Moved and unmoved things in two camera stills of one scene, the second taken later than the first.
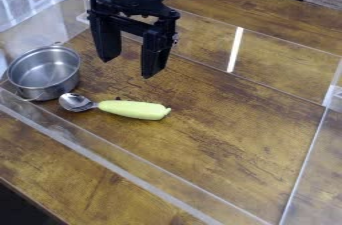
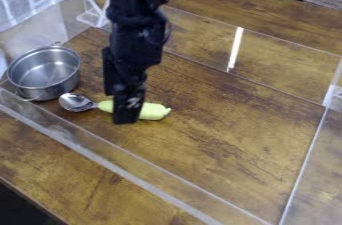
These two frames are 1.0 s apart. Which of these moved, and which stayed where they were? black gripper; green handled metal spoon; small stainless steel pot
Moved: black gripper
Stayed: small stainless steel pot; green handled metal spoon
